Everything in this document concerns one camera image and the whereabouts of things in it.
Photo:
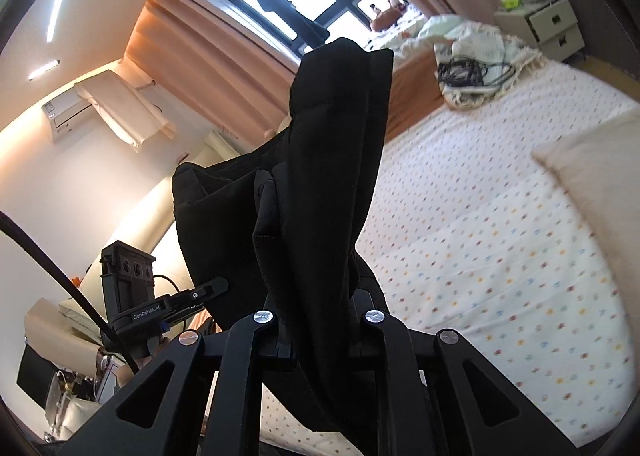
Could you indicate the white air conditioner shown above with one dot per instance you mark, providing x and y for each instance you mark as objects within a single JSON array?
[{"x": 67, "y": 118}]

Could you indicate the brown blanket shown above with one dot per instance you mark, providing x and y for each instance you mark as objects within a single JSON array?
[{"x": 410, "y": 90}]

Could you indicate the white quilt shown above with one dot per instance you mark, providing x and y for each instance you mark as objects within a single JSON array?
[{"x": 450, "y": 28}]

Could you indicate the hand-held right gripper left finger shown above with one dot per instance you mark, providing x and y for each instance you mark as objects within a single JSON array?
[{"x": 260, "y": 338}]

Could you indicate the dotted white bed sheet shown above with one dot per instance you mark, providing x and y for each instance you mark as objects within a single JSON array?
[{"x": 475, "y": 236}]

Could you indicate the cream cloth on air conditioner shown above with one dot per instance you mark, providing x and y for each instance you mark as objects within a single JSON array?
[{"x": 130, "y": 105}]

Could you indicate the short ceiling light strip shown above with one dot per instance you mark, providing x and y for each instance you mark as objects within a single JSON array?
[{"x": 44, "y": 69}]

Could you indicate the brown cushion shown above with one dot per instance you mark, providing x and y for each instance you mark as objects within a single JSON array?
[{"x": 386, "y": 19}]

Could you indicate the cream nightstand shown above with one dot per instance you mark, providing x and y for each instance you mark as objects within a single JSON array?
[{"x": 555, "y": 25}]

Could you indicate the green item on nightstand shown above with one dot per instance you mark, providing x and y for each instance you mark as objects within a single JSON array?
[{"x": 510, "y": 1}]

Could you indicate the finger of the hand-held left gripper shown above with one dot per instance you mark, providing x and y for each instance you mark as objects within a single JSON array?
[{"x": 200, "y": 293}]

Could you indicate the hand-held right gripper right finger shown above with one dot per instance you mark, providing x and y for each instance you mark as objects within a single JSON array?
[{"x": 380, "y": 338}]

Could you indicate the black jacket with yellow print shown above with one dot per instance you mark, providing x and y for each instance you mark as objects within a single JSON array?
[{"x": 320, "y": 186}]

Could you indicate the wide pink curtain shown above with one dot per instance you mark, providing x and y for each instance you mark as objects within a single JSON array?
[{"x": 200, "y": 50}]

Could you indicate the cream fringed blanket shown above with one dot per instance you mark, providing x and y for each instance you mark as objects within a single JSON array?
[{"x": 505, "y": 48}]

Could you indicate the cream pillow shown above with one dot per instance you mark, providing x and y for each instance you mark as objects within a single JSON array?
[{"x": 595, "y": 170}]

